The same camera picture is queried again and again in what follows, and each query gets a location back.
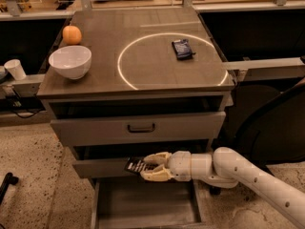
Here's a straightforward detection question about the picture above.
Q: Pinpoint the white paper cup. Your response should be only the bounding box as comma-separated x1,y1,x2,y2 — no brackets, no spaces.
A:
4,59,26,80

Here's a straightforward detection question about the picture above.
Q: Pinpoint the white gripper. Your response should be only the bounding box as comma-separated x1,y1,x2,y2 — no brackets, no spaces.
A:
140,151,213,182

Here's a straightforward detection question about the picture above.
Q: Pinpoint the grey drawer cabinet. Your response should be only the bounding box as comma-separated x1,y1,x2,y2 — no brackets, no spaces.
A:
36,7,236,229

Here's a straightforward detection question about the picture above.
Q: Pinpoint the top grey drawer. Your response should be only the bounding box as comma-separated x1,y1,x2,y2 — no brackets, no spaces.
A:
51,112,225,147

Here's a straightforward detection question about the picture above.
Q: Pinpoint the middle grey drawer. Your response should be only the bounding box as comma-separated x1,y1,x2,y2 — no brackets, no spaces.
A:
72,158,135,178

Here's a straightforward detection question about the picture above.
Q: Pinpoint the black office chair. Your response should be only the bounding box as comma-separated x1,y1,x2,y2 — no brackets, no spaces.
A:
213,80,305,170

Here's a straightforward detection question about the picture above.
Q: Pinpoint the grey drawer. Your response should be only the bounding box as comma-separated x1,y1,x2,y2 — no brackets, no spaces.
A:
51,112,225,147
91,176,203,229
72,158,135,178

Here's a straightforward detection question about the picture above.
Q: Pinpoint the orange fruit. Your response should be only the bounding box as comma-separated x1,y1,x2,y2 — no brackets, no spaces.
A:
62,26,82,45

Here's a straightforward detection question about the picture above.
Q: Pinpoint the bottom grey drawer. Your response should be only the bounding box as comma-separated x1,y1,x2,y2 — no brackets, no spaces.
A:
91,176,203,229

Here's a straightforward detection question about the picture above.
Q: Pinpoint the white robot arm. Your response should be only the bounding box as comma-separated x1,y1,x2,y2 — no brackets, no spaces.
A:
140,147,305,229

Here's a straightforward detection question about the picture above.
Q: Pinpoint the black rxbar chocolate packet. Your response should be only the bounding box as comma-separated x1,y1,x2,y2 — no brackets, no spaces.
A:
125,157,157,175

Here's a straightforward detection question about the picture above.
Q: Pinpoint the black chair caster left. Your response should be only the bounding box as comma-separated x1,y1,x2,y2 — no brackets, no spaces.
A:
0,173,19,204

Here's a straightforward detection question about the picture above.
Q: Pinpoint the white bowl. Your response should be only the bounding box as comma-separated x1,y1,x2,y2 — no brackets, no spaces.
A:
49,45,92,79

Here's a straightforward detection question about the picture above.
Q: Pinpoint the blue snack packet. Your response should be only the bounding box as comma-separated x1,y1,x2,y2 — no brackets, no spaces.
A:
172,39,195,60

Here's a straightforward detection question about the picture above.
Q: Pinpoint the black power strip with cable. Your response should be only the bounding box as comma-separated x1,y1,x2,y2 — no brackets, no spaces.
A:
2,85,45,119

